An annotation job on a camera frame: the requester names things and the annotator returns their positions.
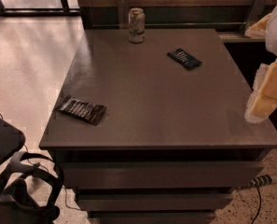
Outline thin grey headset cable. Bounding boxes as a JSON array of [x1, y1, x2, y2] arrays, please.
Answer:
[[21, 144, 81, 211]]

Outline dark brown drawer cabinet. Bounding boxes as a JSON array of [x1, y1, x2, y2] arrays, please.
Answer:
[[40, 29, 277, 224]]

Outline grey metal wall bracket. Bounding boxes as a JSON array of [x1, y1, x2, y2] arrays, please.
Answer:
[[240, 0, 267, 35], [117, 0, 130, 29]]

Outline blue rxbar blueberry wrapper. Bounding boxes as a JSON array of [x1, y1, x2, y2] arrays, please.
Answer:
[[167, 48, 201, 70]]

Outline black floor cable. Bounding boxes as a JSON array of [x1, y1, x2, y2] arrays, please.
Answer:
[[250, 185, 263, 224]]

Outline striped cable sleeve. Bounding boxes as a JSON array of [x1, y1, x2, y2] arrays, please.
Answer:
[[240, 175, 273, 189]]

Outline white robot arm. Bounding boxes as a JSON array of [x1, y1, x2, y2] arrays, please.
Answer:
[[244, 6, 277, 123]]

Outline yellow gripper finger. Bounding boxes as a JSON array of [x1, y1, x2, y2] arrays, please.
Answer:
[[244, 13, 270, 37], [244, 59, 277, 123]]

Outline black office chair seat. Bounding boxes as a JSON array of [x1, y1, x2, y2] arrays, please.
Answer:
[[0, 118, 25, 165]]

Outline black vr headset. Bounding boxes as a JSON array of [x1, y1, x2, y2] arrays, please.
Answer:
[[0, 151, 64, 224]]

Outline dark rxbar chocolate wrapper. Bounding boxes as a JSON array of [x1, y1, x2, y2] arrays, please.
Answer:
[[56, 95, 106, 126]]

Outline white soda can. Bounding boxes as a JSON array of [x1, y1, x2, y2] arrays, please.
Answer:
[[128, 7, 145, 43]]

